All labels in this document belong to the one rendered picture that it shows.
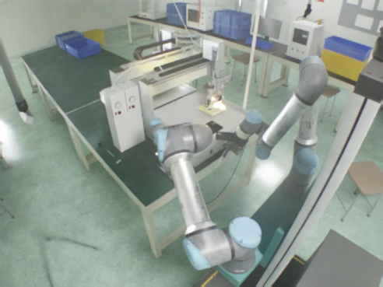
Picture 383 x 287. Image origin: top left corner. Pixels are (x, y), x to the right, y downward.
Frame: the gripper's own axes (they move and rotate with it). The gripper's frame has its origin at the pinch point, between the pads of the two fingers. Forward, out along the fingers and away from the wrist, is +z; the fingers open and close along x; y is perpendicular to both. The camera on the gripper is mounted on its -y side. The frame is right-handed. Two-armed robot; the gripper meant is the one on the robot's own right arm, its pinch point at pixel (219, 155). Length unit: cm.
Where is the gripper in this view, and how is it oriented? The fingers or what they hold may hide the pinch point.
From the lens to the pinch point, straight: 144.9
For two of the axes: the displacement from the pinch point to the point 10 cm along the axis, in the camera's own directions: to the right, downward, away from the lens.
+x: 2.4, -6.6, 7.1
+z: -3.9, 6.1, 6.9
